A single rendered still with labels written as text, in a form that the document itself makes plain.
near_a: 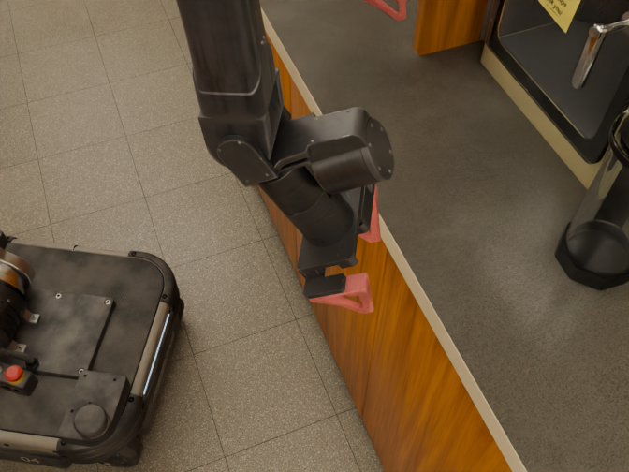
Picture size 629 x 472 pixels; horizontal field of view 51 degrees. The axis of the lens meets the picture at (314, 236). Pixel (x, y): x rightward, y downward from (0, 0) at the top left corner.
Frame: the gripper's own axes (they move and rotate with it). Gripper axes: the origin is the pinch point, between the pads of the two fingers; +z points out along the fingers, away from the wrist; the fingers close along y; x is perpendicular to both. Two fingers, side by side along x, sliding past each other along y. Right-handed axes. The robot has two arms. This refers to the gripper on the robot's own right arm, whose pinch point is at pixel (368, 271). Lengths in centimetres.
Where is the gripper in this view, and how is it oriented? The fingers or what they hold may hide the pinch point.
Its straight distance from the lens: 75.1
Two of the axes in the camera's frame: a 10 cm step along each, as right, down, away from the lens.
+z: 5.0, 5.7, 6.5
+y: 1.4, -8.0, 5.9
